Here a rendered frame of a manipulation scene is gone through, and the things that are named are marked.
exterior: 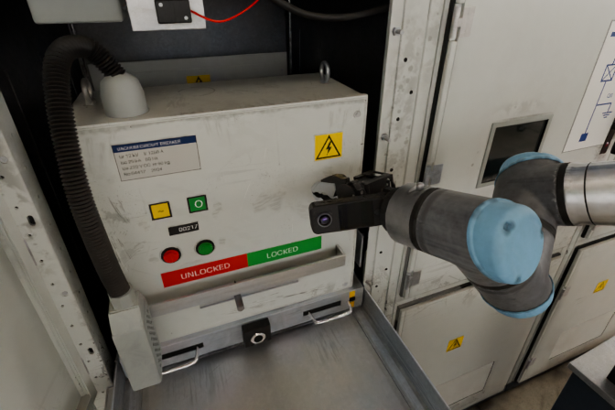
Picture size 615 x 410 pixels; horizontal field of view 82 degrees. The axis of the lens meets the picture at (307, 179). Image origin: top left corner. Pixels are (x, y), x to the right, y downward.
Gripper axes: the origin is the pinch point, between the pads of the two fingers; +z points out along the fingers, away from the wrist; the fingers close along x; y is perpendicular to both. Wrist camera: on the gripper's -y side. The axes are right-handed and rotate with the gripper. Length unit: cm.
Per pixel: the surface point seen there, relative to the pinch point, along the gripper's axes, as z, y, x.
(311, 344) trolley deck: 5.9, -3.0, -37.3
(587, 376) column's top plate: -30, 49, -57
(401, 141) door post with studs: -5.5, 19.2, 5.7
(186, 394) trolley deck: 11.4, -30.1, -35.9
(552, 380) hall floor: 0, 112, -127
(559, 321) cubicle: -6, 100, -85
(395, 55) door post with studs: -8.6, 16.0, 22.2
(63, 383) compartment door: 19, -48, -26
